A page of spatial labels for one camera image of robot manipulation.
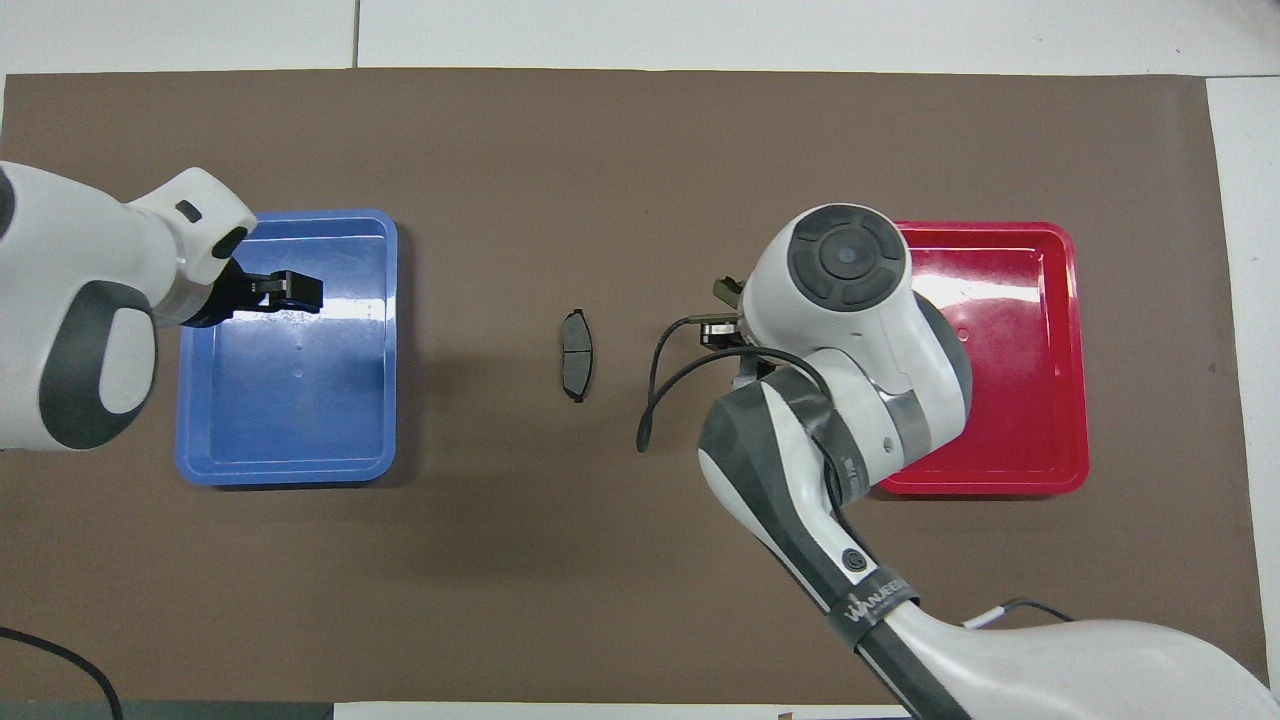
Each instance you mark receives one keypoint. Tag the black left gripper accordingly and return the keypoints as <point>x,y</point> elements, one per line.
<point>238,290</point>

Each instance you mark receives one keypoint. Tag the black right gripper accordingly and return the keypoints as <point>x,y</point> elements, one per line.
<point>722,338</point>

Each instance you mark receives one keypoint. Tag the curved brake shoe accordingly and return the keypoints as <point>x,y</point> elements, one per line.
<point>727,291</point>

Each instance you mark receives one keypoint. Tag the grey brake pad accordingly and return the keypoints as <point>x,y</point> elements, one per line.
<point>577,355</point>

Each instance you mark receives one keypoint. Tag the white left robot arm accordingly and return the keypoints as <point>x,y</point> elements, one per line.
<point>80,300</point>

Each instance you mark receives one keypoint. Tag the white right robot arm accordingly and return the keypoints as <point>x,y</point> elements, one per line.
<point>860,400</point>

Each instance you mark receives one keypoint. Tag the blue plastic tray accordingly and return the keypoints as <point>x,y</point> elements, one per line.
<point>300,400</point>

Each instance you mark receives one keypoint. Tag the brown table mat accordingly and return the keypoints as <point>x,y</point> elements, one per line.
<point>600,560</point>

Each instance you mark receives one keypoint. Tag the red plastic tray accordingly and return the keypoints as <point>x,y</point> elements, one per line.
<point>1020,350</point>

